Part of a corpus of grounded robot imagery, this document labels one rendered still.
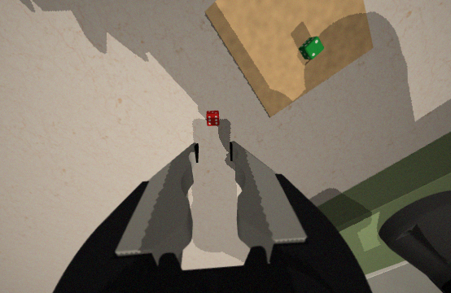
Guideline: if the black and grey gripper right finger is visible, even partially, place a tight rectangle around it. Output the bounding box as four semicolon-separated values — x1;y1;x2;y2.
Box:
230;141;372;293

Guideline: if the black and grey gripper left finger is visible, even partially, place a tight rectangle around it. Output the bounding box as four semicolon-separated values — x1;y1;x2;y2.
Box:
53;142;199;293

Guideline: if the red die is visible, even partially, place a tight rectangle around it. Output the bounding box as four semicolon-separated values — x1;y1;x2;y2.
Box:
206;111;220;126

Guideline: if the green die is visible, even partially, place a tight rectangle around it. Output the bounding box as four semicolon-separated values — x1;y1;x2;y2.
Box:
299;37;324;59

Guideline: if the tan flat mat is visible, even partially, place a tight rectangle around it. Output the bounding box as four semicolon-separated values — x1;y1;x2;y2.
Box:
205;0;374;117

